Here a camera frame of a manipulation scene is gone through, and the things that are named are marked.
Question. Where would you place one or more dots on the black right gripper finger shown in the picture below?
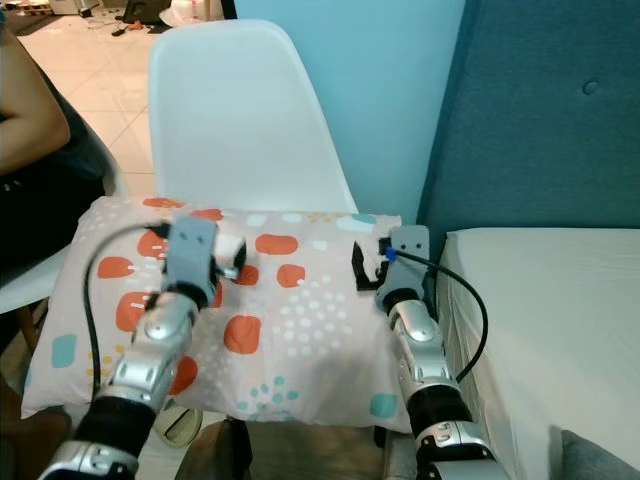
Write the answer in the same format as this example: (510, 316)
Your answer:
(360, 265)

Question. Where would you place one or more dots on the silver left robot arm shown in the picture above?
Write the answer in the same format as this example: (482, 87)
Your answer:
(150, 370)

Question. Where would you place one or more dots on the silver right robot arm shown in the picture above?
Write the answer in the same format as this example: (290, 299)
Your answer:
(425, 345)

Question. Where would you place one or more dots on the pink patterned pillow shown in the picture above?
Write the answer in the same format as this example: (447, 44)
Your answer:
(310, 330)

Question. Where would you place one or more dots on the white sheeted mattress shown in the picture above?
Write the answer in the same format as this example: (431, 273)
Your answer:
(560, 330)

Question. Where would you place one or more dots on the teal upholstered bed headboard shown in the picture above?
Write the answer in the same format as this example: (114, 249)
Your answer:
(540, 120)

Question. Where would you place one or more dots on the person in dark shirt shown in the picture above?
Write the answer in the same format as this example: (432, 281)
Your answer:
(30, 130)

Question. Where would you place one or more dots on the white crumpled bag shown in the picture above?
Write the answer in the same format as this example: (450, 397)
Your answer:
(185, 10)

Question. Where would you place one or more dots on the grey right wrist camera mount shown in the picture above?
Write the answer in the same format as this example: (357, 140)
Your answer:
(410, 255)

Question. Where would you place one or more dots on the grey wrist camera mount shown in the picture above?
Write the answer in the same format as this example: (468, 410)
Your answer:
(190, 245)
(410, 255)

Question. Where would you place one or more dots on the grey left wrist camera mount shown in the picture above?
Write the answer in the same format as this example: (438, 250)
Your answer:
(190, 245)

